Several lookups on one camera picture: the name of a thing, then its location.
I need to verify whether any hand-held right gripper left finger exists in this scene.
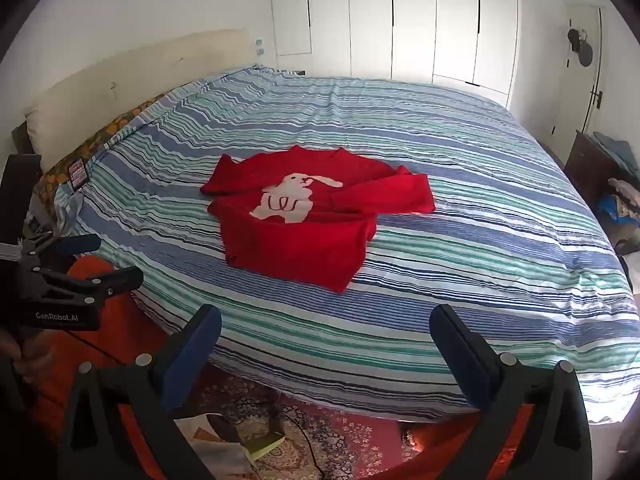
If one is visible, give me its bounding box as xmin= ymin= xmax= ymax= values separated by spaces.
xmin=59 ymin=304 xmax=222 ymax=480

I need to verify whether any small red labelled packet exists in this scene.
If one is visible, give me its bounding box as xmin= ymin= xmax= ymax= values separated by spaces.
xmin=67 ymin=158 xmax=90 ymax=192

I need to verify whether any red patterned rug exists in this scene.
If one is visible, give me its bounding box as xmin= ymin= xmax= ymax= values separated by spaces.
xmin=165 ymin=360 xmax=481 ymax=480

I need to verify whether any dark hanging hat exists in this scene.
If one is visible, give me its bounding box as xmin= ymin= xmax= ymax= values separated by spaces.
xmin=566 ymin=27 xmax=594 ymax=67

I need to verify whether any yellow notepad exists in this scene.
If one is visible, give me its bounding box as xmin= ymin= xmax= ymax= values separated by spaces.
xmin=245 ymin=432 xmax=287 ymax=462

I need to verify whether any white wardrobe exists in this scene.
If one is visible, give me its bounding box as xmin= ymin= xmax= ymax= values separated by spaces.
xmin=267 ymin=0 xmax=523 ymax=108

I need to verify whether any beige headboard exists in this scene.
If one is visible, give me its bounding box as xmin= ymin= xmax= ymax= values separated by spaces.
xmin=25 ymin=29 xmax=251 ymax=173

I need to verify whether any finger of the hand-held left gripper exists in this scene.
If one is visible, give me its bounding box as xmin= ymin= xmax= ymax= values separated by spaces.
xmin=22 ymin=234 xmax=102 ymax=261
xmin=35 ymin=266 xmax=145 ymax=306

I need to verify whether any blue green striped duvet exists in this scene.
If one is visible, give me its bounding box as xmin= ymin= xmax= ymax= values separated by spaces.
xmin=52 ymin=65 xmax=640 ymax=423

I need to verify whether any red sweater with rabbit print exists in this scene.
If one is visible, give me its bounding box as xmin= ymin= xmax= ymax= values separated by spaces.
xmin=200 ymin=145 xmax=437 ymax=294

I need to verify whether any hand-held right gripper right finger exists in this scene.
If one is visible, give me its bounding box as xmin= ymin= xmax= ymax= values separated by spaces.
xmin=429 ymin=303 xmax=593 ymax=480

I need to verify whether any black cable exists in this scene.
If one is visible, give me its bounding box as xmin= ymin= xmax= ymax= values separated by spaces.
xmin=272 ymin=400 xmax=326 ymax=476

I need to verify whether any teal folded cloth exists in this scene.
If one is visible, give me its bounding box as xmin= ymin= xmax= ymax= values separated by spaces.
xmin=590 ymin=131 xmax=640 ymax=176

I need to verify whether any pile of mixed clothes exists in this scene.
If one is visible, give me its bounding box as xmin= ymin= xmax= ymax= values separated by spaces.
xmin=595 ymin=175 xmax=640 ymax=261

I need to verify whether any person's left hand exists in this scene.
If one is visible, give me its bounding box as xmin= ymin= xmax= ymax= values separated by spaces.
xmin=0 ymin=327 xmax=48 ymax=386

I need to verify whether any white door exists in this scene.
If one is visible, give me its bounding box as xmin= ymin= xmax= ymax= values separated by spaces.
xmin=550 ymin=4 xmax=606 ymax=171

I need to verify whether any dark wooden nightstand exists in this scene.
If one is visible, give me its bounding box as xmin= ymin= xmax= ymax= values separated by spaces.
xmin=564 ymin=130 xmax=631 ymax=211

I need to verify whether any orange patterned pillow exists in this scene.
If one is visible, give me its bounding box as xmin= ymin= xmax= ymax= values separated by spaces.
xmin=34 ymin=94 xmax=166 ymax=196

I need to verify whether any white paper sheet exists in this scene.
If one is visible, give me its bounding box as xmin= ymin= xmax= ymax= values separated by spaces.
xmin=172 ymin=412 xmax=256 ymax=480

